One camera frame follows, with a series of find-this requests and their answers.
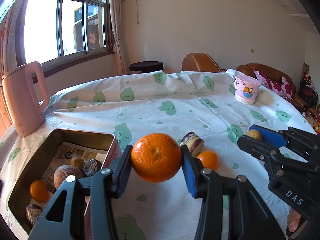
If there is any yellow brown small fruit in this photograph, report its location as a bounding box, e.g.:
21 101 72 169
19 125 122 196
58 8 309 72
245 129 263 141
70 156 85 171

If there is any large purple brown fruit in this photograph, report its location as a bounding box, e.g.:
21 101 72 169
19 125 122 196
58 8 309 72
53 165 84 189

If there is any small orange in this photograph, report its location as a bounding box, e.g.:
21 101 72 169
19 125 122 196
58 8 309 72
196 151 219 171
29 180 49 203

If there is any large orange tangerine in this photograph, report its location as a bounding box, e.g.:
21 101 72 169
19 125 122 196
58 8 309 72
131 133 182 183

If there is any person's hand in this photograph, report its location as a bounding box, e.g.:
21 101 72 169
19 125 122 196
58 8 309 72
287 209 301 232

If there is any pink floral cushion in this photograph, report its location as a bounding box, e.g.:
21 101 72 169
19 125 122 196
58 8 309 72
253 70 293 99

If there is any pink cartoon cup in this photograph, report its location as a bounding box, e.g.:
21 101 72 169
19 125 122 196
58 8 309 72
234 75 261 105

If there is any printed paper sheet in tin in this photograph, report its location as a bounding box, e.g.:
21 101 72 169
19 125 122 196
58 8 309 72
30 142 108 209

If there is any brown leather sofa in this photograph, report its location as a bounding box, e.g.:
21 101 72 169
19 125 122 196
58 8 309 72
236 63 308 113

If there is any pink metal tin box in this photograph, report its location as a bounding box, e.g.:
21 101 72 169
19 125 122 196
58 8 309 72
8 129 121 239

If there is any black smartphone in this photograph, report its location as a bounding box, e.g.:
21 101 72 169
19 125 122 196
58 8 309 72
0 179 3 196

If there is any white green cloud tablecloth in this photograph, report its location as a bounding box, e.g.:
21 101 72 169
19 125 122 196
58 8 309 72
1 70 312 239

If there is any brown leather chair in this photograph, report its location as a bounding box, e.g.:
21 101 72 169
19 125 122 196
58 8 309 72
182 53 222 73

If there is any black round stool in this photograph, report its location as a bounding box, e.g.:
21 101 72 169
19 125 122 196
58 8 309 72
129 61 164 73

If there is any pink electric kettle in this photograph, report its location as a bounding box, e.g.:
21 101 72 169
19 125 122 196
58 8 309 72
2 61 50 138

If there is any pink left curtain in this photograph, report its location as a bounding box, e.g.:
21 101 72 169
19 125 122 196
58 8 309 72
1 9 15 131

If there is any pink curtain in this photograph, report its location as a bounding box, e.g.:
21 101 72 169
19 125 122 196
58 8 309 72
1 9 15 131
109 0 127 75

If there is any pink right curtain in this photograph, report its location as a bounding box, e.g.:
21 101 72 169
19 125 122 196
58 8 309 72
109 0 127 75

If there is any window with dark frame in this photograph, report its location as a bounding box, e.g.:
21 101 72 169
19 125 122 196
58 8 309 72
16 0 113 76

